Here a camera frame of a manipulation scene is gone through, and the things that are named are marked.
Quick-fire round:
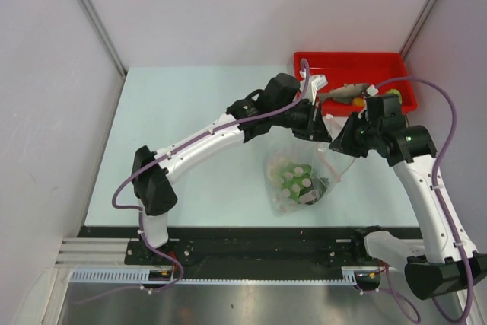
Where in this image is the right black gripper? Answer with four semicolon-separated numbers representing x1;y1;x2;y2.
329;111;381;158

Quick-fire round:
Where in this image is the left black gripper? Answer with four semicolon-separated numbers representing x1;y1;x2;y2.
271;98;331;143

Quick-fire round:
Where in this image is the orange fake fruit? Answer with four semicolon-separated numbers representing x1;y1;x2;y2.
351;97;366;108

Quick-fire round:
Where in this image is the grey fake fish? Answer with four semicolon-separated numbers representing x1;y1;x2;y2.
317;83;370;104

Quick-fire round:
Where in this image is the clear zip top bag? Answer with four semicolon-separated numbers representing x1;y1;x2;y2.
263;139;355;216

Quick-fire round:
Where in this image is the green fake lime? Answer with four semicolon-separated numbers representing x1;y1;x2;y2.
385;88;403;104

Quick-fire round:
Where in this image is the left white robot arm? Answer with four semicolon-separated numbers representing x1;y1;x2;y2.
132;73;331;264

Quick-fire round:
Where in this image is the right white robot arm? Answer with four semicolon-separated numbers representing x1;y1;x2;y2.
329;94;486;300

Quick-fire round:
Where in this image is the green fake lettuce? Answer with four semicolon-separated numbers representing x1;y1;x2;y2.
278;164;329;206

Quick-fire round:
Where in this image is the red plastic tray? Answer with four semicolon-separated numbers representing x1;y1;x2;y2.
294;51;418;117

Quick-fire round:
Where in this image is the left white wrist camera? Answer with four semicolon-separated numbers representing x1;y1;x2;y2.
300;72;328;104

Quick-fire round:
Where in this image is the white cable duct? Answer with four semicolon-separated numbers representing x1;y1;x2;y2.
69;266;380;285

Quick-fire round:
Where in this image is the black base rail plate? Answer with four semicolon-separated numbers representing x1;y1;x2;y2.
78;226;383;268

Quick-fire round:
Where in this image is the right aluminium corner post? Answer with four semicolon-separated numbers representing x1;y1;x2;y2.
399;0;440;60

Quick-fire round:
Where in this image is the aluminium corner post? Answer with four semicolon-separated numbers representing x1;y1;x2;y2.
399;0;440;60
77;0;128;80

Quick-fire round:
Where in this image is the left aluminium corner post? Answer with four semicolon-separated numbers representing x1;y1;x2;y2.
77;0;128;80

